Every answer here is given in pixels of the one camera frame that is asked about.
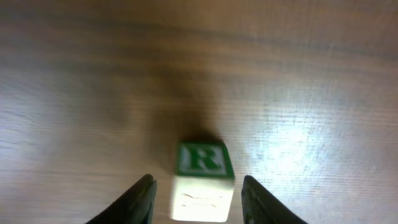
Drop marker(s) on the wooden block green R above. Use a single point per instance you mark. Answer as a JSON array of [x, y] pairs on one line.
[[203, 185]]

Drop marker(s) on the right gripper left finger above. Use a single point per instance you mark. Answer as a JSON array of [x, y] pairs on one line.
[[134, 206]]

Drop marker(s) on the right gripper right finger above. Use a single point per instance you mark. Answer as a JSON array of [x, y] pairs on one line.
[[261, 207]]

